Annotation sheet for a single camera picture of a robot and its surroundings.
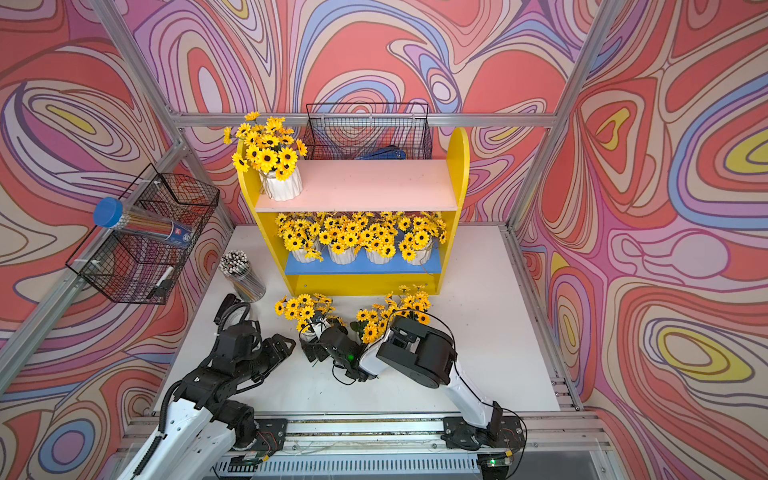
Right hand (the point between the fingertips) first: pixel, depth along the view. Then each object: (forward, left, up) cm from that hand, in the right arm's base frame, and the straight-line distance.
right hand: (316, 337), depth 92 cm
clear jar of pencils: (+13, +21, +20) cm, 32 cm away
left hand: (-8, +3, +11) cm, 14 cm away
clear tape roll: (+11, +28, +7) cm, 31 cm away
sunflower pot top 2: (-5, -18, +17) cm, 26 cm away
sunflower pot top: (0, 0, +18) cm, 18 cm away
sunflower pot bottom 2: (+15, -21, +30) cm, 39 cm away
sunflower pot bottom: (+16, -11, +30) cm, 35 cm away
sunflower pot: (+1, -29, +18) cm, 34 cm away
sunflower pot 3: (+14, -32, +31) cm, 47 cm away
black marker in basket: (+2, +32, +28) cm, 43 cm away
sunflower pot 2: (+17, 0, +30) cm, 34 cm away
